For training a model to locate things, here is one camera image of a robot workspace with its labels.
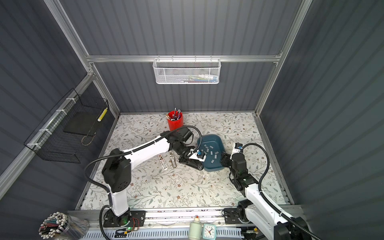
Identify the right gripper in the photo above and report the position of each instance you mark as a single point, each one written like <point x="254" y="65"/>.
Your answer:
<point x="225" y="159"/>

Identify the black stapler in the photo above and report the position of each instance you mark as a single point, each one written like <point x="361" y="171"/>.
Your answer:
<point x="195" y="164"/>

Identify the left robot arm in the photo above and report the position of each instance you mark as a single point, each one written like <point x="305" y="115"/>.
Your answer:
<point x="117" y="171"/>

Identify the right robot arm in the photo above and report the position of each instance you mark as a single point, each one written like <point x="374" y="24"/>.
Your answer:
<point x="259" y="209"/>

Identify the teal plastic tray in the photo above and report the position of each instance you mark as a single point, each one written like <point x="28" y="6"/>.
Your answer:
<point x="213" y="148"/>

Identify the red pencil cup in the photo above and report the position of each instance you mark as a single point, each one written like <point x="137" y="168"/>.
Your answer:
<point x="175" y="119"/>

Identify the small teal clock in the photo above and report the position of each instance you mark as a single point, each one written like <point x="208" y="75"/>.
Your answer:
<point x="209" y="232"/>

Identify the white glue bottle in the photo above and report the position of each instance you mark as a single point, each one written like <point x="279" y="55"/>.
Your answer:
<point x="195" y="229"/>

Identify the yellow marker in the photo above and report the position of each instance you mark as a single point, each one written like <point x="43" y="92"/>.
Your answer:
<point x="102" y="115"/>

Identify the black notebook in basket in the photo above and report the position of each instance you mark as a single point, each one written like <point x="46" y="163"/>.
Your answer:
<point x="82" y="123"/>

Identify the jar of pencils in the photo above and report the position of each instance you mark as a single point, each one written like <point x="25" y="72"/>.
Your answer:
<point x="60" y="226"/>

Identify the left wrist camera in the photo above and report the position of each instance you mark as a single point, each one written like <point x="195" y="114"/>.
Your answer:
<point x="198" y="156"/>

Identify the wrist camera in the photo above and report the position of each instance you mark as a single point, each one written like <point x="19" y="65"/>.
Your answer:
<point x="238" y="148"/>
<point x="198" y="156"/>

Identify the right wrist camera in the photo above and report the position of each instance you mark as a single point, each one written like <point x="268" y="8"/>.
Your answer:
<point x="238" y="148"/>

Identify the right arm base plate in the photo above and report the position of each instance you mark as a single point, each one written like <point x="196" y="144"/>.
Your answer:
<point x="232" y="216"/>

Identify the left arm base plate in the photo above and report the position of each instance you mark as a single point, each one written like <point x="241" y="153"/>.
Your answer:
<point x="130" y="219"/>

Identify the white wire mesh basket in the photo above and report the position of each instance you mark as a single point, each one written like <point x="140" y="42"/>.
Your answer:
<point x="187" y="73"/>

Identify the black wire basket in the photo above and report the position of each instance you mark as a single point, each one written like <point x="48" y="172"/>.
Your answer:
<point x="50" y="143"/>

